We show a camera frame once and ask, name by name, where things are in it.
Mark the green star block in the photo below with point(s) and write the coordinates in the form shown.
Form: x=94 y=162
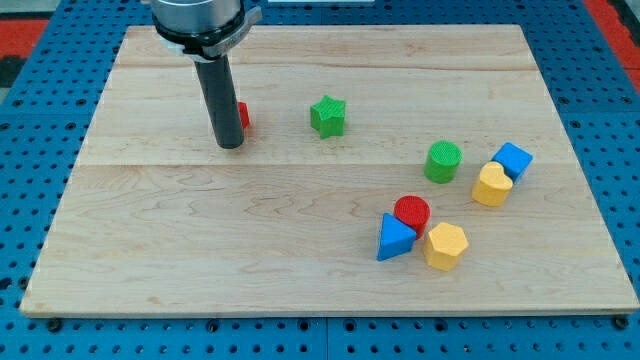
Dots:
x=328 y=117

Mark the red star block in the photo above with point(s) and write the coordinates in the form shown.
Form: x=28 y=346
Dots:
x=244 y=114

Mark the light wooden board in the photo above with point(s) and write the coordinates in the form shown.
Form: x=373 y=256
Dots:
x=157 y=221

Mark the blue triangle block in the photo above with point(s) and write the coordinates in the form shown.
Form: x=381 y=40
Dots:
x=395 y=238

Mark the red cylinder block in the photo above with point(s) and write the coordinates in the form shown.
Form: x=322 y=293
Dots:
x=413 y=211

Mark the green cylinder block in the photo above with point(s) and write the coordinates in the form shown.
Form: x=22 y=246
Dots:
x=443 y=160

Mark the yellow hexagon block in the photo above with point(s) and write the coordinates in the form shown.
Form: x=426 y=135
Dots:
x=445 y=246

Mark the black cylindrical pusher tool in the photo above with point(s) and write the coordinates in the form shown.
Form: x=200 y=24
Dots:
x=220 y=98

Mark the yellow heart block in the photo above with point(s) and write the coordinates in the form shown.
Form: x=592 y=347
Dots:
x=492 y=186

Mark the blue cube block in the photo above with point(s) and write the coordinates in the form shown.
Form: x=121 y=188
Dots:
x=513 y=159

